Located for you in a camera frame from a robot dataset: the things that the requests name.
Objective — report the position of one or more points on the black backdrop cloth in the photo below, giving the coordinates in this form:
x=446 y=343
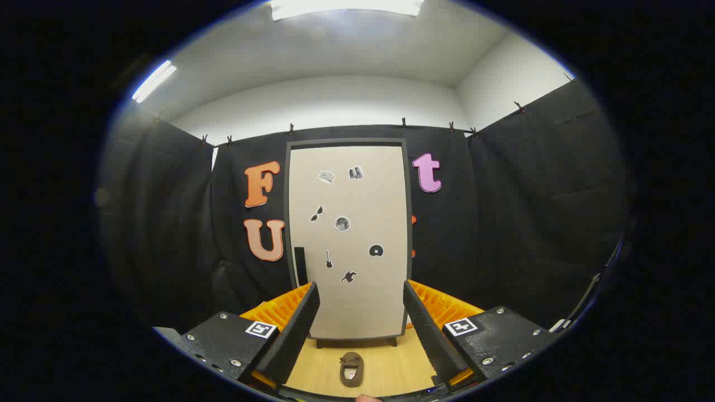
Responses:
x=503 y=223

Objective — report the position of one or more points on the white strip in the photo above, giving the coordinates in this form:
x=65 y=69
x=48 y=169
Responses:
x=558 y=325

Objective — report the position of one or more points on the beige shoe cabinet door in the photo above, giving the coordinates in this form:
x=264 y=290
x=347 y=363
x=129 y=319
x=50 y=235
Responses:
x=357 y=301

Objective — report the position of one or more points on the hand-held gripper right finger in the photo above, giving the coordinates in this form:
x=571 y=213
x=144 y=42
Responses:
x=430 y=335

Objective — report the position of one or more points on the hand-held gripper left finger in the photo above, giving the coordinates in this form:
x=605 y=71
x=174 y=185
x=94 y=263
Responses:
x=296 y=335

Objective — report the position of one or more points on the row of black cloth clips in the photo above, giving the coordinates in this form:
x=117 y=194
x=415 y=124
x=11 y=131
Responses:
x=403 y=123

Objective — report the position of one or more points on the ceiling light panel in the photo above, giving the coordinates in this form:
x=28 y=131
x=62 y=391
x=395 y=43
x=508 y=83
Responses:
x=153 y=82
x=346 y=6

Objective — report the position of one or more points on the brown fuzzy shoe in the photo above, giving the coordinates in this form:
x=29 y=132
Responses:
x=352 y=377

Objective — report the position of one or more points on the grey shoe cabinet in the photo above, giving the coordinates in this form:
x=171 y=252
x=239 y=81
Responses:
x=346 y=142

